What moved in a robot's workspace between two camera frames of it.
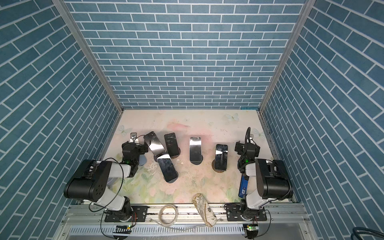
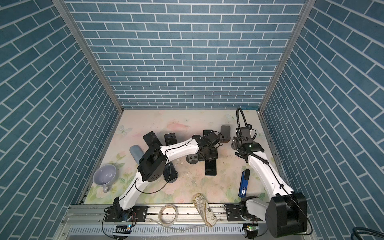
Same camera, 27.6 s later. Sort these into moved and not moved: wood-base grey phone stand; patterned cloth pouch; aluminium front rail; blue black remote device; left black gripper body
Moved: left black gripper body; wood-base grey phone stand
Not moved: blue black remote device; aluminium front rail; patterned cloth pouch
